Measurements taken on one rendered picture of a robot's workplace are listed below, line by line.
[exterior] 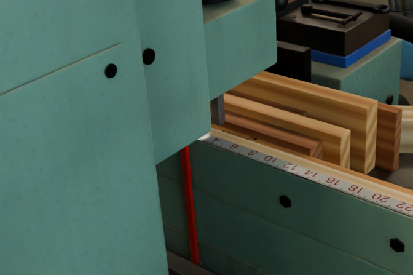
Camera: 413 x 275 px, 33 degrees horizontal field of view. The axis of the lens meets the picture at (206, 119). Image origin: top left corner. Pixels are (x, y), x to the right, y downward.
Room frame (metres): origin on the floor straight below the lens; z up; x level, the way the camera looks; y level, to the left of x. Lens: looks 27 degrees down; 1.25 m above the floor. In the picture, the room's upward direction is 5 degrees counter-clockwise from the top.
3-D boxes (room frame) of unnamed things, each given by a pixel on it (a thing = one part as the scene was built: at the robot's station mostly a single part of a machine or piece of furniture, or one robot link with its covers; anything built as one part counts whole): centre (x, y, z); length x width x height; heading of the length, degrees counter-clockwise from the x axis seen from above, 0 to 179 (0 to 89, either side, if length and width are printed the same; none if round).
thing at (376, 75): (0.73, -0.13, 0.92); 0.15 x 0.13 x 0.09; 47
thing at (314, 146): (0.60, -0.03, 0.92); 0.19 x 0.02 x 0.05; 47
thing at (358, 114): (0.61, -0.08, 0.94); 0.18 x 0.02 x 0.07; 47
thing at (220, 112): (0.58, -0.01, 0.97); 0.01 x 0.01 x 0.05; 47
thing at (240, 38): (0.57, 0.00, 1.03); 0.14 x 0.07 x 0.09; 137
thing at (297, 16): (0.74, -0.13, 0.99); 0.13 x 0.11 x 0.06; 47
